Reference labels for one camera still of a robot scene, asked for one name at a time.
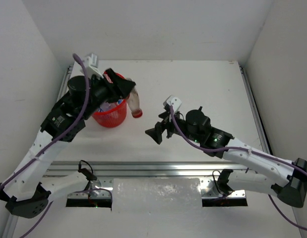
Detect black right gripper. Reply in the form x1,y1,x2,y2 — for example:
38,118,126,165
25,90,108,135
145,108,201,143

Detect red label red cap bottle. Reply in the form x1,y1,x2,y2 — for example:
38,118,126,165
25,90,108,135
125,86,143,118

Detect clear bottle sideways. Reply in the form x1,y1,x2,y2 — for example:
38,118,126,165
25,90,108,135
98,102,119,112

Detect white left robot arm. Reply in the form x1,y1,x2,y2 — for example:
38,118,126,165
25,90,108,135
0,68,136,219

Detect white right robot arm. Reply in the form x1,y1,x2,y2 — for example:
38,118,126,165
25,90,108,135
145,108,307,208

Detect red mesh plastic bin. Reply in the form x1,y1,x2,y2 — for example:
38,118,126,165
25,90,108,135
91,71,128,128

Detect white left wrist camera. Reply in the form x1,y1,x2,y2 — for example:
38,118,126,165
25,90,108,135
83,53,101,78

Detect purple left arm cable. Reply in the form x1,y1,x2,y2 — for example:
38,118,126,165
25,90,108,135
0,53,114,238

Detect aluminium front rail frame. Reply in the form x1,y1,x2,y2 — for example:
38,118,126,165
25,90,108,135
43,161,257,200

